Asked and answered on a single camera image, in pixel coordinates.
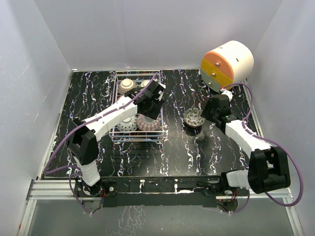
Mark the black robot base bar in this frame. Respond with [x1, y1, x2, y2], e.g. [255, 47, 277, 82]
[74, 176, 248, 208]

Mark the red lattice white bowl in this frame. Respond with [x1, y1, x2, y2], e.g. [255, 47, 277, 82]
[137, 115, 159, 131]

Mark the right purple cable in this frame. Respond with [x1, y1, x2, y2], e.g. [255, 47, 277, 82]
[221, 82, 304, 214]

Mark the white wire dish rack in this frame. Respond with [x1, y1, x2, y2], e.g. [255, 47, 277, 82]
[109, 70, 164, 144]

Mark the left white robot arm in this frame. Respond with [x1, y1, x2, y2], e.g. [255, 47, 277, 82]
[66, 80, 166, 196]

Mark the round pastel drawer cabinet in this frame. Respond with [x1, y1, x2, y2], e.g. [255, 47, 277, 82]
[200, 40, 254, 92]

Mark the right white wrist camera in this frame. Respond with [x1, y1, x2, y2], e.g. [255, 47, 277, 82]
[220, 88, 233, 102]

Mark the brown leaf pattern bowl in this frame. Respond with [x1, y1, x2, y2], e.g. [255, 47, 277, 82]
[184, 107, 206, 128]

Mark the brown patterned bowl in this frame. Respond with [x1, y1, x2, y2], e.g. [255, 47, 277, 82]
[118, 78, 137, 95]

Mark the black dotted white bowl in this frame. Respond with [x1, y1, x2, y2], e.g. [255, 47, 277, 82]
[117, 116, 137, 132]

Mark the green spotted white bowl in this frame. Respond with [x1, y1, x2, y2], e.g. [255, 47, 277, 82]
[140, 80, 151, 88]

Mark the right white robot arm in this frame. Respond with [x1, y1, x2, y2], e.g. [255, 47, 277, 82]
[201, 94, 291, 195]

